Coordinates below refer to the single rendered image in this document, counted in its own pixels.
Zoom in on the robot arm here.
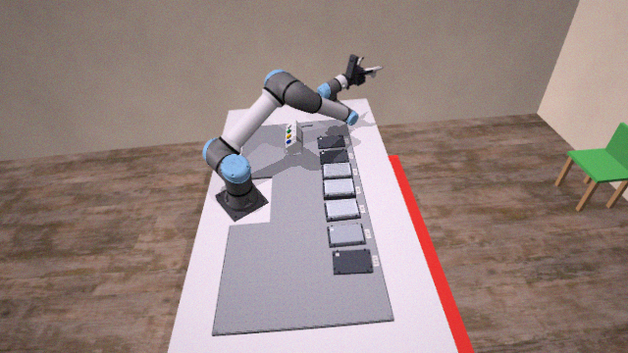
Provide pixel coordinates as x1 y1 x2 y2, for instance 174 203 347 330
203 70 358 212

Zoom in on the grey operator button panel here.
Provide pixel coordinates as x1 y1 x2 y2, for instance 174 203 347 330
286 121 305 156

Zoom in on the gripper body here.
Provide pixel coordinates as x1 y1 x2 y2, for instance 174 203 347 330
342 66 365 90

